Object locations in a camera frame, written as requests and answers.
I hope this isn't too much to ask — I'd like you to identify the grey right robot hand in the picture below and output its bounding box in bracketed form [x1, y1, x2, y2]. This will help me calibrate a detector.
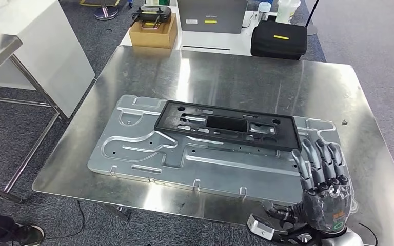
[262, 138, 353, 235]

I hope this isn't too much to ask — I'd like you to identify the black plastic plate bracket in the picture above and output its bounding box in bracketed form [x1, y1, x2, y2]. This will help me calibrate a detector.
[153, 100, 302, 153]

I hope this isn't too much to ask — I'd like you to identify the stainless steel workbench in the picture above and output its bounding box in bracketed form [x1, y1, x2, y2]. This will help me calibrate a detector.
[32, 45, 394, 246]

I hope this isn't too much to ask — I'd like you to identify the stamped silver metal plate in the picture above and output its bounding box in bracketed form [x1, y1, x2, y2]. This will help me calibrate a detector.
[87, 94, 359, 215]

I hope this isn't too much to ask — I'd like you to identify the black carry case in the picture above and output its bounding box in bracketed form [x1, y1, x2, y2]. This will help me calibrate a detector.
[250, 20, 308, 61]

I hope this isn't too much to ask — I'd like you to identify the black stand pole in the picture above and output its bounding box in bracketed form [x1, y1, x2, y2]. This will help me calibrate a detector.
[304, 0, 320, 37]

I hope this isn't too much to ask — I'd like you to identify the white desk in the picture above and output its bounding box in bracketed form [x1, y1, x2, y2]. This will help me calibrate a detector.
[120, 0, 327, 63]

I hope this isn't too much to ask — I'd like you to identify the clear bottle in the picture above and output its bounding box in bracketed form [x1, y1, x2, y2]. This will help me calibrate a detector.
[256, 2, 272, 23]

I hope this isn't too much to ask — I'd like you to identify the grey laptop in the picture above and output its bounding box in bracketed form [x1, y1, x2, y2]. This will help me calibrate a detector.
[177, 0, 249, 35]

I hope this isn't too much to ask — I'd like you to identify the brown cardboard box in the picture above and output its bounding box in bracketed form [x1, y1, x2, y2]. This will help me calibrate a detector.
[129, 13, 179, 50]

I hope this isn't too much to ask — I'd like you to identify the black handheld controller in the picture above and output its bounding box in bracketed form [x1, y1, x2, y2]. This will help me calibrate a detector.
[132, 5, 172, 30]

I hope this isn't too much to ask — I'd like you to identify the white cabinet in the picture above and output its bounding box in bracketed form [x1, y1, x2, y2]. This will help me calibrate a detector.
[0, 0, 96, 120]

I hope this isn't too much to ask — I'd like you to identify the person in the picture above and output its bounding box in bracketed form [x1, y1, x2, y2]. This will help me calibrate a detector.
[0, 213, 46, 246]

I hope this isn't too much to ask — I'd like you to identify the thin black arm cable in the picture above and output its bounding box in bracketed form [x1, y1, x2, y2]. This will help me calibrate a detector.
[358, 222, 379, 239]

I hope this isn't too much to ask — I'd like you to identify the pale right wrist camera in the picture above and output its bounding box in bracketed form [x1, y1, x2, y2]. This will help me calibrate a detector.
[247, 214, 275, 240]

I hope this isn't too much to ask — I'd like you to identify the black floor cable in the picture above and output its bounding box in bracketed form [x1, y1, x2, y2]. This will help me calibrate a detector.
[44, 200, 87, 240]

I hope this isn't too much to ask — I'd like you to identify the chrome pedestal base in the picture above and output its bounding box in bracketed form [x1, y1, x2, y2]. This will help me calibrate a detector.
[93, 0, 120, 22]

